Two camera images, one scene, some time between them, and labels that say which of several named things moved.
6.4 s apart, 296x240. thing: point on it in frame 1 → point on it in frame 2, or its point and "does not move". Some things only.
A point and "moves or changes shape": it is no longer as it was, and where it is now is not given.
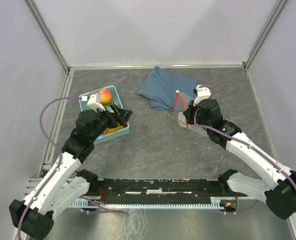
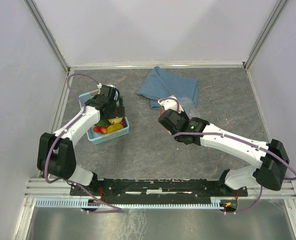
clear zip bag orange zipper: [179, 107] moves or changes shape
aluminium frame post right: [264, 35] does not move
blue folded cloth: [161, 88] does not move
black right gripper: [189, 111] → [182, 114]
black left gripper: [122, 115] → [119, 111]
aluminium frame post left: [34, 10] does not move
